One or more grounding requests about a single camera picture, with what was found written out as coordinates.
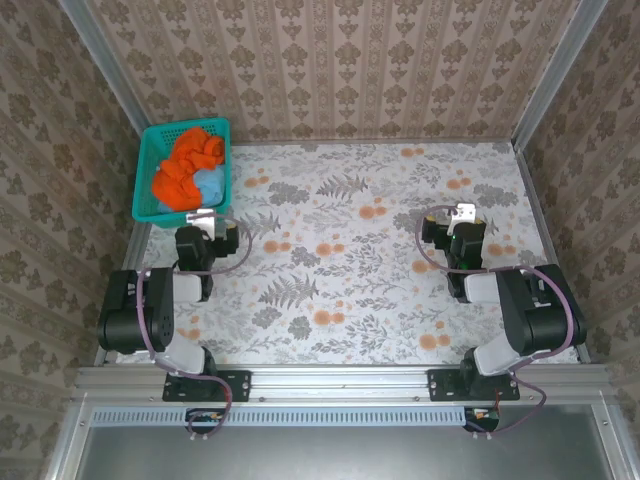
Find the teal plastic basket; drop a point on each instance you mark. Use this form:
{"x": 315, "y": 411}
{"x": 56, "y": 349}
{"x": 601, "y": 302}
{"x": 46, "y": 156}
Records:
{"x": 145, "y": 195}

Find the aluminium frame post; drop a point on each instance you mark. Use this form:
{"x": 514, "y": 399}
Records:
{"x": 100, "y": 65}
{"x": 560, "y": 70}

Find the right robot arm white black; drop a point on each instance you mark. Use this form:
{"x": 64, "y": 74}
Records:
{"x": 525, "y": 310}

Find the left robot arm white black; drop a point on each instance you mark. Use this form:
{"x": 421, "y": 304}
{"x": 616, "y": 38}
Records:
{"x": 160, "y": 310}

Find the orange t-shirt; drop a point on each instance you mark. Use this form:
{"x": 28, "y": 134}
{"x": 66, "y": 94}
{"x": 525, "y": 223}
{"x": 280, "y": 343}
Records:
{"x": 175, "y": 185}

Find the small black connector board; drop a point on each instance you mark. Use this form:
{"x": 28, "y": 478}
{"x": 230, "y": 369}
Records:
{"x": 482, "y": 422}
{"x": 202, "y": 419}

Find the floral patterned table cover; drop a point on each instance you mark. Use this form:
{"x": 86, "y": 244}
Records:
{"x": 350, "y": 300}

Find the aluminium mounting rail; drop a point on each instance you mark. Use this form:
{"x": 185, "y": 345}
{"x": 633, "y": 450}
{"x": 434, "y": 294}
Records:
{"x": 340, "y": 382}

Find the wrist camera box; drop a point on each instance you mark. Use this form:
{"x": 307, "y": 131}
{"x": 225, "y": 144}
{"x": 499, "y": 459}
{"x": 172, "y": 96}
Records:
{"x": 229, "y": 240}
{"x": 435, "y": 232}

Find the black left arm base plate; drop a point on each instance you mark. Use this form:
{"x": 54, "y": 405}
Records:
{"x": 240, "y": 385}

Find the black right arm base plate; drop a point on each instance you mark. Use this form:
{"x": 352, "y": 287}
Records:
{"x": 440, "y": 387}

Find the light blue t-shirt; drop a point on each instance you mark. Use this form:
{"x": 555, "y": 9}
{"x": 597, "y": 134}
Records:
{"x": 210, "y": 185}

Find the grey metal sheet panel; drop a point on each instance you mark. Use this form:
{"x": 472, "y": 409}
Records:
{"x": 325, "y": 455}

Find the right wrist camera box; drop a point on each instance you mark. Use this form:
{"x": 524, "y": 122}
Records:
{"x": 435, "y": 232}

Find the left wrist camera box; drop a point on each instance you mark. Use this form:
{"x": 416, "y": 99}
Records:
{"x": 229, "y": 240}

